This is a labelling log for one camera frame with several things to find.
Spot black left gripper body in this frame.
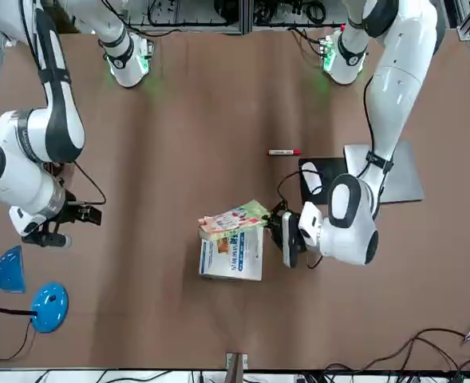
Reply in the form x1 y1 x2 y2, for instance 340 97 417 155
280 211 306 251

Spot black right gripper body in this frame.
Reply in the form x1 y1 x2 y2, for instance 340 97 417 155
49 195 81 232

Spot colourful green-edged book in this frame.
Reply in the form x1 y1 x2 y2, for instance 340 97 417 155
197 199 268 243

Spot white and blue book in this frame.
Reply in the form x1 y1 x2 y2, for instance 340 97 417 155
198 227 265 282

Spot grey closed laptop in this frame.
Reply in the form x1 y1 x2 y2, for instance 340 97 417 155
343 139 425 205

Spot white computer mouse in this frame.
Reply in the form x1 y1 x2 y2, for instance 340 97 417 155
300 169 324 196

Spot black mouse pad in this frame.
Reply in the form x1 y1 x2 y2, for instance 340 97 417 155
298 157 351 207

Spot blue desk lamp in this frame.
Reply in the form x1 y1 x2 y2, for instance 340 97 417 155
0 245 70 334

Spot aluminium equipment rack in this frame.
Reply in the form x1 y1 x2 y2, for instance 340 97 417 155
130 0 342 37

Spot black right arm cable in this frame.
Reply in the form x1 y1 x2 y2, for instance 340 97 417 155
71 159 108 207

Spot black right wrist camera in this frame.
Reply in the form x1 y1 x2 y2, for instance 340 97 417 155
21 223 73 248

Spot black lamp cable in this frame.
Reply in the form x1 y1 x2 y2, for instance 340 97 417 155
0 318 38 369

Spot aluminium profile post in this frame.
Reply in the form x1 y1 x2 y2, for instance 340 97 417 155
225 352 248 383

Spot thin dark table cable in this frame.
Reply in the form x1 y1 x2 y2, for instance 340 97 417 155
324 327 470 378

